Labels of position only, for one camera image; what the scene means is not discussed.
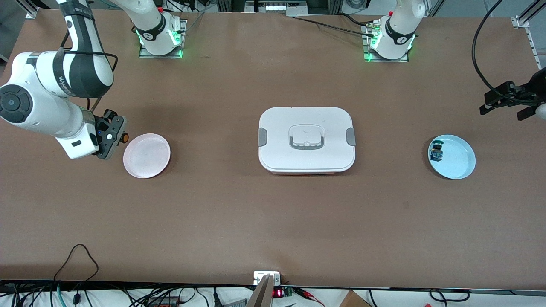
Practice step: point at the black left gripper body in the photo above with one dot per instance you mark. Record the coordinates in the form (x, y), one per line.
(530, 91)

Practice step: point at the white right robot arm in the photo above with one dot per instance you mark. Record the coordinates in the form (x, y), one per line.
(42, 111)

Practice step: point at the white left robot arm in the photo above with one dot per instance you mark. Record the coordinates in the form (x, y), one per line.
(399, 25)

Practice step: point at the pale pink round plate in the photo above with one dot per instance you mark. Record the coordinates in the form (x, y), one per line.
(147, 155)

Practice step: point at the light blue round plate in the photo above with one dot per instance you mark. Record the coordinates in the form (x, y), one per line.
(458, 160)

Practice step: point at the dark sushi roll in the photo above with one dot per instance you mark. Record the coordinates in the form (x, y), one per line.
(436, 152)

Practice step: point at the white lunch box grey clasps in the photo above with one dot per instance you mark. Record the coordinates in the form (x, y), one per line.
(277, 149)

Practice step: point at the silver lit control box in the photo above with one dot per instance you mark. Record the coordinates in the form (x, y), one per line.
(277, 6)

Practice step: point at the small white socket block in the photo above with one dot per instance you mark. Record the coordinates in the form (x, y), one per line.
(261, 276)

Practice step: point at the grey metal bar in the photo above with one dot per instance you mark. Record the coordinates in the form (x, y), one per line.
(261, 296)

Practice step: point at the red digit display module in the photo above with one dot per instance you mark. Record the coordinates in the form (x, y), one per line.
(279, 293)

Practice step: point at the brown cardboard piece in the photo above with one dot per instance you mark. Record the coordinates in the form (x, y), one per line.
(354, 300)

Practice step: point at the red and black test leads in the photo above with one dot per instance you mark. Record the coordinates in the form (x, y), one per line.
(308, 294)

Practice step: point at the aluminium frame profile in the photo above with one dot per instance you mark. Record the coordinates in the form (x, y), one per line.
(535, 47)
(32, 10)

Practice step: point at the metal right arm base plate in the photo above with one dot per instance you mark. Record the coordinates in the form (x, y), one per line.
(147, 56)

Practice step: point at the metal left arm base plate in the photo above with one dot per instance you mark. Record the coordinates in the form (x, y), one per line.
(384, 61)

